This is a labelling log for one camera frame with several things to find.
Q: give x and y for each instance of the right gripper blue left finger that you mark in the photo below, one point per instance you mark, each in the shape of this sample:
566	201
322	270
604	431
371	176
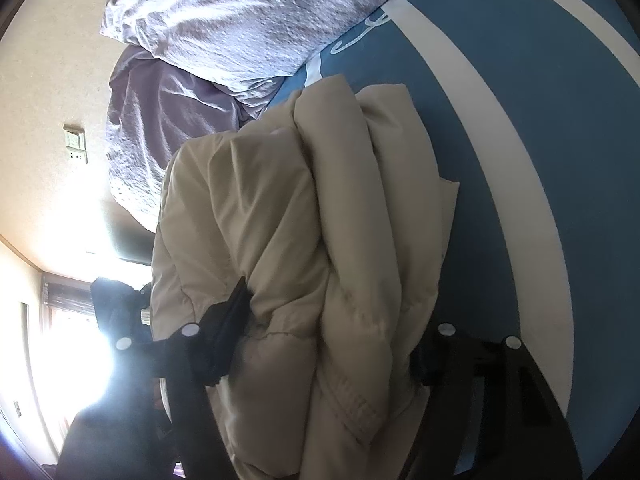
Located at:
190	361

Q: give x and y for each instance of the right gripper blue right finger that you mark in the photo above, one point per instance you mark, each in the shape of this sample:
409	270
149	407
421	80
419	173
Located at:
490	412

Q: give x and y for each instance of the beige puffer jacket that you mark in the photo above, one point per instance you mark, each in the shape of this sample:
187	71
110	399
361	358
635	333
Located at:
331	208

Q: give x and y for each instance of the black television screen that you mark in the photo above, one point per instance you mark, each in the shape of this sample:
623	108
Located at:
130	239

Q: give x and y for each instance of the left lavender pillow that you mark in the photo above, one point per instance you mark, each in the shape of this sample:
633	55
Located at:
154	108

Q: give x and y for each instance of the lavender pillow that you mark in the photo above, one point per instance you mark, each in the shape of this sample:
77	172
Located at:
244	47
154	108

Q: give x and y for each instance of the right lavender pillow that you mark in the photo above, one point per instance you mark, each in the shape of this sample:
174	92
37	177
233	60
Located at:
244	47

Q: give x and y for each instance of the blue striped bed sheet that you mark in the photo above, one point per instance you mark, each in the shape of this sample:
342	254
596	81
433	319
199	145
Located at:
532	107

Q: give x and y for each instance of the wall switch panel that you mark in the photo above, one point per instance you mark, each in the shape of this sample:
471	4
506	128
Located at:
75	143

